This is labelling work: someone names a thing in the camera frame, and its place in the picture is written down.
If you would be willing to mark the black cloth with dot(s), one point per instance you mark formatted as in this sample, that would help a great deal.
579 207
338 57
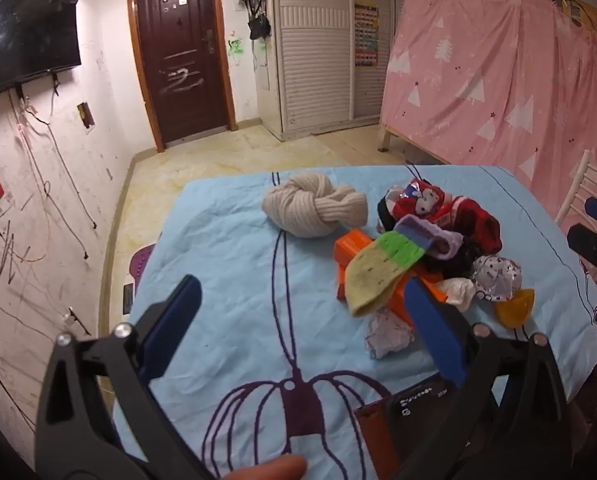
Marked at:
461 262

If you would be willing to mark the wall-mounted black television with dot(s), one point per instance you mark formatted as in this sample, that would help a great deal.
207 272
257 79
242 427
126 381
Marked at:
33 30

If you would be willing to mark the black device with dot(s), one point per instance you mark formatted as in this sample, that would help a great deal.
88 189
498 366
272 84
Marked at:
418 425

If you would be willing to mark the colourful wall poster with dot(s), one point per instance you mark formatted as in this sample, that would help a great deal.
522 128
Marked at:
367 35

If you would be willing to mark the orange cardboard box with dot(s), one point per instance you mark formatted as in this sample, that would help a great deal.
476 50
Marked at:
351 247

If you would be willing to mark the white slatted wardrobe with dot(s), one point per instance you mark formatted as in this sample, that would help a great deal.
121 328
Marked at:
318 50

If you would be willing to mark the person's left hand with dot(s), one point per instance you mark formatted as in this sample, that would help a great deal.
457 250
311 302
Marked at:
268 469

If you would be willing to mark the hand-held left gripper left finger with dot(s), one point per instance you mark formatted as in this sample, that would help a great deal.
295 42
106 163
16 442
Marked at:
178 312

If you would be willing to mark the yellow green sock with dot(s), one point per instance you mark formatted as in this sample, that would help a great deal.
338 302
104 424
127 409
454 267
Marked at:
373 280

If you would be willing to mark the purple sock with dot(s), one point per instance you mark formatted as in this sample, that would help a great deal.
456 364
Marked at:
428 232

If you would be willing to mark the crumpled white tissue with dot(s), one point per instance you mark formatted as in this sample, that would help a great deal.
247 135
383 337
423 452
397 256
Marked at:
458 292

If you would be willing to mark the orange plastic piece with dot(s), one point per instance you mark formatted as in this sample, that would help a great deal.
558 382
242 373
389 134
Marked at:
517 307

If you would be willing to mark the red cartoon printed cloth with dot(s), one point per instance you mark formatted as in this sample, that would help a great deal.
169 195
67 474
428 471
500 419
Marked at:
461 215

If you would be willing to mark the beige knitted scarf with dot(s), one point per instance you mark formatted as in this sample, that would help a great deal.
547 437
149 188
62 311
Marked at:
308 205

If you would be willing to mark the dark brown door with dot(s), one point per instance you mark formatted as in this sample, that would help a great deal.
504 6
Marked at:
181 55

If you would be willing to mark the purple plastic stool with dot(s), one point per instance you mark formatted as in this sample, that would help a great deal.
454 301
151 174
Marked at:
141 260

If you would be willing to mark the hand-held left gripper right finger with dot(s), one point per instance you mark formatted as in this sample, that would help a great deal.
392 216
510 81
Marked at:
436 325

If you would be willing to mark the white chair with brown seat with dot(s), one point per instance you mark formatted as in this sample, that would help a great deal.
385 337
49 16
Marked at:
578 185

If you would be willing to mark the crumpled lavender paper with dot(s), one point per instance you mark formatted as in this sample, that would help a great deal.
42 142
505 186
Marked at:
388 335

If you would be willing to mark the pink tree-print curtain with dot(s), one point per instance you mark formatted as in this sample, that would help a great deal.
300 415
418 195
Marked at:
493 90

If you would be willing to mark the light blue printed tablecloth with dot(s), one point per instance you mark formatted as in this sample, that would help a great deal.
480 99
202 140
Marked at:
238 310

